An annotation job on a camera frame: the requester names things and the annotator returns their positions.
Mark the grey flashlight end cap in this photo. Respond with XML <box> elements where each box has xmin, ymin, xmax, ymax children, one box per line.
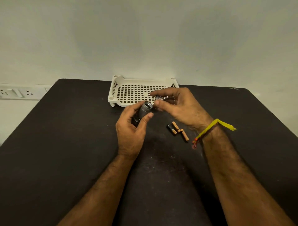
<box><xmin>155</xmin><ymin>95</ymin><xmax>175</xmax><ymax>102</ymax></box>

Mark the person's right forearm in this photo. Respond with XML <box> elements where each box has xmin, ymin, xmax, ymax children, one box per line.
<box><xmin>202</xmin><ymin>124</ymin><xmax>296</xmax><ymax>226</ymax></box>

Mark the grey metal flashlight body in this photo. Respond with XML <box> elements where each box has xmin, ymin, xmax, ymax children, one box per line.
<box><xmin>133</xmin><ymin>101</ymin><xmax>154</xmax><ymax>124</ymax></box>

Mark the person's left hand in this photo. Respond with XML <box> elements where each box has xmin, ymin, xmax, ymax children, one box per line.
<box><xmin>115</xmin><ymin>101</ymin><xmax>154</xmax><ymax>160</ymax></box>

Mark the yellow thread wristband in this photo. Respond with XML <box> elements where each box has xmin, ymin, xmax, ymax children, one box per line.
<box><xmin>191</xmin><ymin>119</ymin><xmax>237</xmax><ymax>149</ymax></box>

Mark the cream perforated plastic tray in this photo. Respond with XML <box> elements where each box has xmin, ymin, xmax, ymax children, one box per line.
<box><xmin>108</xmin><ymin>75</ymin><xmax>180</xmax><ymax>107</ymax></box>

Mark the person's left forearm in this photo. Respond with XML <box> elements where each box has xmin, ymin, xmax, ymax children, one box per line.
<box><xmin>56</xmin><ymin>155</ymin><xmax>137</xmax><ymax>226</ymax></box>

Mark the white wall power strip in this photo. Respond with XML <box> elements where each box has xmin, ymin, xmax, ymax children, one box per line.
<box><xmin>0</xmin><ymin>84</ymin><xmax>52</xmax><ymax>101</ymax></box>

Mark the person's right hand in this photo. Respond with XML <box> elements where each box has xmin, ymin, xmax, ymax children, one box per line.
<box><xmin>150</xmin><ymin>87</ymin><xmax>214</xmax><ymax>131</ymax></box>

